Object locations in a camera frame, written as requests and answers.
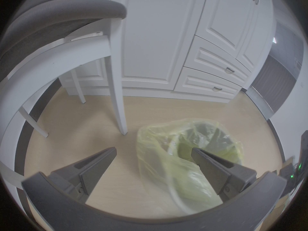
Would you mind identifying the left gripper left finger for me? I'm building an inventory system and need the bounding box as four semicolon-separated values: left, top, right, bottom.
48;147;118;204

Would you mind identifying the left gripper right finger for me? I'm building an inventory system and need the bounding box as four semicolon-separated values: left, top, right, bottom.
191;147;257;203

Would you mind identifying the yellow plastic bag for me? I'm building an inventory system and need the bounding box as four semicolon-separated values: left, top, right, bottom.
136;118;244;215

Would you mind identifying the grey trash bin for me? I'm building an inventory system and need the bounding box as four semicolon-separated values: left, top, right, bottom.
167;121;241;214

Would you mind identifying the grey and white chair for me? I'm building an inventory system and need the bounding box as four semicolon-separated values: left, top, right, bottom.
0;0;128;189

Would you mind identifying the white wardrobe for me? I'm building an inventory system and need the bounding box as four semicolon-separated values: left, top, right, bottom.
59;0;275;103

